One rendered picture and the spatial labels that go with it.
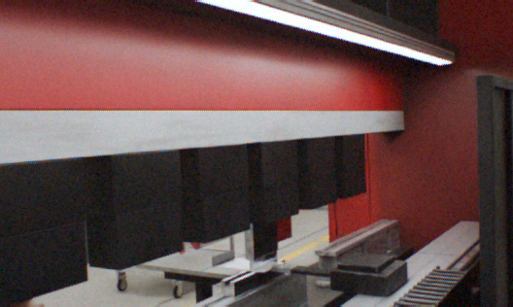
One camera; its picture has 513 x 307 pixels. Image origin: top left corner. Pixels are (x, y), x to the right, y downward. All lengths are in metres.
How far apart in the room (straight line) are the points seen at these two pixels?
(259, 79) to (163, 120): 0.30
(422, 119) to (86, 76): 1.34
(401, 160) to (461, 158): 0.19
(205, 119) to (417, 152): 1.09
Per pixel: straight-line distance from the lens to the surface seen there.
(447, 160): 1.94
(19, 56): 0.75
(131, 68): 0.87
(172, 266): 1.28
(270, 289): 1.22
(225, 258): 1.29
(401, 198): 1.99
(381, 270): 1.09
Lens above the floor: 1.29
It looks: 3 degrees down
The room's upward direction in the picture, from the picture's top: 3 degrees counter-clockwise
